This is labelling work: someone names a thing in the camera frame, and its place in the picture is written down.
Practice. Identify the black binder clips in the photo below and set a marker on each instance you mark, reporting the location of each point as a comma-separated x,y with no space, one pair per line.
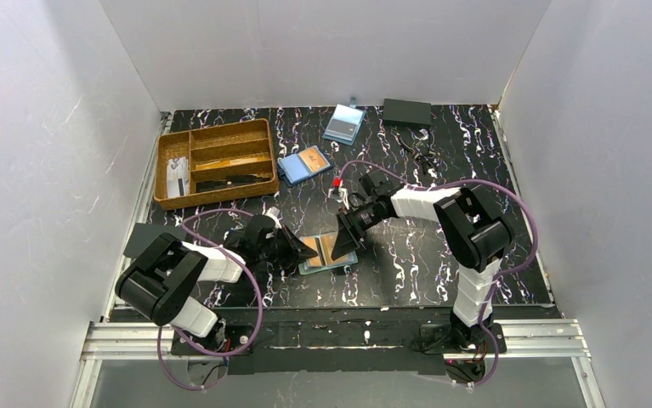
421,154

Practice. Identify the black cards in tray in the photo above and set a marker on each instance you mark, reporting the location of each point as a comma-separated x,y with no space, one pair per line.
229,181

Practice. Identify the blue card holder orange card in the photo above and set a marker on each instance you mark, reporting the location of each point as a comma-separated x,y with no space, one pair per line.
303,165

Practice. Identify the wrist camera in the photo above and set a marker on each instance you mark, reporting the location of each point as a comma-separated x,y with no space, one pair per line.
339,194
274,214

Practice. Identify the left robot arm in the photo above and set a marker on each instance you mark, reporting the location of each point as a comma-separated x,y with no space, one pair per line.
159,281

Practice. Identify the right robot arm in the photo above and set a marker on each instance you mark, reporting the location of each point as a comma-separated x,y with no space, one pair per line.
475,229

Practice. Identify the green card holder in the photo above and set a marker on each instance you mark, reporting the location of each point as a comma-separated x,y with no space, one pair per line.
315,265

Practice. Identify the black wallet at left edge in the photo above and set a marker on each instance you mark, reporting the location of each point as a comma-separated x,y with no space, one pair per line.
143,235

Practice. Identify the orange card in tray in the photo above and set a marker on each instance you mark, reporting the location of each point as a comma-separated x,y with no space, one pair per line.
226,163

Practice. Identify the woven brown organizer tray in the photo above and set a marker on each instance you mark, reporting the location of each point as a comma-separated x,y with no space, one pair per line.
221,142

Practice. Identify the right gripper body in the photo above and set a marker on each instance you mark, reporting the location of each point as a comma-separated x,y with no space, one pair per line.
356,223

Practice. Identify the black box at back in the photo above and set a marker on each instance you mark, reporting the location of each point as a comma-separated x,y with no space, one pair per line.
404,113

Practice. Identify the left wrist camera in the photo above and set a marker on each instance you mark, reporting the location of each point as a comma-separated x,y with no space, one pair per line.
274,214

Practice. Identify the white cards in tray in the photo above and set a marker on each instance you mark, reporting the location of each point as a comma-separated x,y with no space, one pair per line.
178,177

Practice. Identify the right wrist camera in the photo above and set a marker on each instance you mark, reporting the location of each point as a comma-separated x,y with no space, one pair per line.
339,194

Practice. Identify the aluminium frame rail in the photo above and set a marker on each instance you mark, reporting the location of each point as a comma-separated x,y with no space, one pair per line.
530,338

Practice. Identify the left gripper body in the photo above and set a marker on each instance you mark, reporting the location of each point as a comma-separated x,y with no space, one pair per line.
290,247

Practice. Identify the blue card holder grey card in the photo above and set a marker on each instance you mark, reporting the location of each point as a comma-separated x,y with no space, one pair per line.
344,124

